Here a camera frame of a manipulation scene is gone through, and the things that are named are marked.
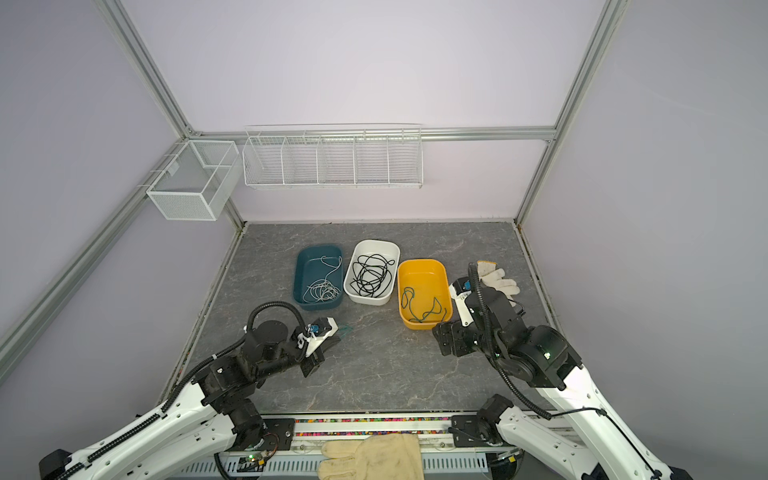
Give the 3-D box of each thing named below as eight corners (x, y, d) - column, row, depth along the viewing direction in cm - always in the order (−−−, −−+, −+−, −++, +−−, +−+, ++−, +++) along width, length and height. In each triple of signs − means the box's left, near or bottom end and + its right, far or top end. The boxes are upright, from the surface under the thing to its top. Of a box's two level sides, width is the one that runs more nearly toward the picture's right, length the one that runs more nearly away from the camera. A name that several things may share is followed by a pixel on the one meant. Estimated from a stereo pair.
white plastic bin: (345, 306, 100) (342, 295, 94) (351, 251, 115) (349, 240, 109) (400, 305, 99) (400, 295, 94) (400, 251, 115) (400, 240, 109)
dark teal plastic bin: (289, 310, 98) (283, 301, 94) (303, 253, 114) (299, 243, 109) (342, 310, 98) (340, 301, 94) (350, 253, 114) (348, 243, 109)
